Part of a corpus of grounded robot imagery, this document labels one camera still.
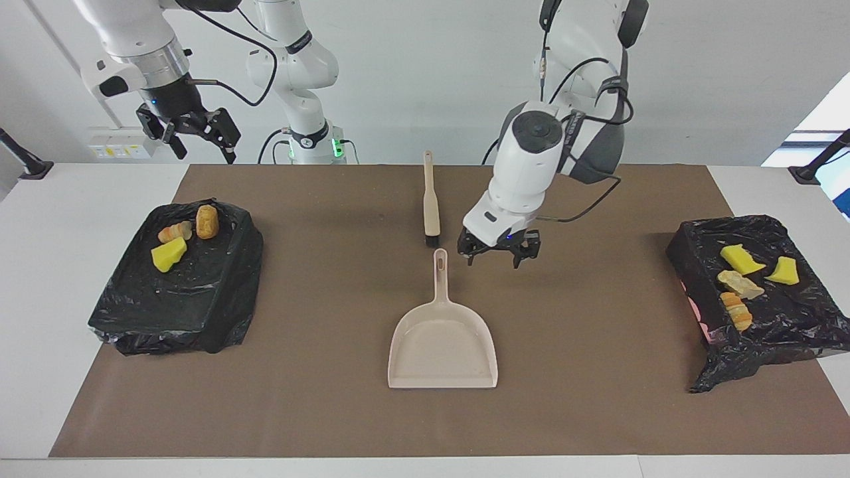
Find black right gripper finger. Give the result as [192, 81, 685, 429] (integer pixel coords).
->
[207, 106, 241, 164]
[136, 105, 188, 160]

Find beige hand brush black bristles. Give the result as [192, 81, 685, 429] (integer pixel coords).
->
[423, 150, 442, 249]

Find brown bread roll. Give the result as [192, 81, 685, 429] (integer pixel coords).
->
[196, 204, 220, 240]

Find beige plastic dustpan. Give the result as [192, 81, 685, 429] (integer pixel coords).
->
[388, 248, 499, 390]

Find orange striped bread piece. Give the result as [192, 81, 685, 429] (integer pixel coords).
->
[157, 220, 194, 244]

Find large yellow sponge chunk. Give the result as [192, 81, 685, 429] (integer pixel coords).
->
[151, 236, 189, 274]

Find striped croissant piece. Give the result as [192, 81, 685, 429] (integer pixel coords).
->
[717, 270, 765, 301]
[721, 292, 754, 333]

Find yellow sponge piece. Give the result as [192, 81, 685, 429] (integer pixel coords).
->
[720, 244, 767, 276]
[765, 256, 800, 286]

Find black bag lined pink bin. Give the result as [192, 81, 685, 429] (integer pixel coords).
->
[665, 214, 850, 394]

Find black clamp stand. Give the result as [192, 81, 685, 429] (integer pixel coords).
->
[788, 129, 850, 185]
[0, 127, 54, 181]

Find brown table mat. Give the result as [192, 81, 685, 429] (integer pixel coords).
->
[48, 164, 850, 458]

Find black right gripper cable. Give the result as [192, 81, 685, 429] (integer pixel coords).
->
[189, 3, 278, 108]

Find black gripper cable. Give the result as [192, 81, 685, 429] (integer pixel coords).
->
[537, 56, 635, 223]
[189, 3, 278, 108]

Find white wall power socket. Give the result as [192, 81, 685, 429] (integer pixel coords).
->
[87, 127, 160, 160]

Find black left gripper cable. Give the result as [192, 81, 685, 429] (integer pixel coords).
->
[537, 56, 635, 223]

